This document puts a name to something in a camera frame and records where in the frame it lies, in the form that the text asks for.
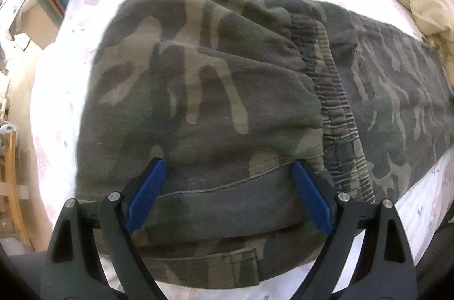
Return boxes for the camouflage pants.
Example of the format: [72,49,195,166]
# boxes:
[75,0,453,289]

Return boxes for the yellow wooden rack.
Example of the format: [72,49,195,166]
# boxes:
[1,128,32,247]

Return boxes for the white floral bed sheet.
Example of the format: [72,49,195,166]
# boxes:
[31,0,453,299]

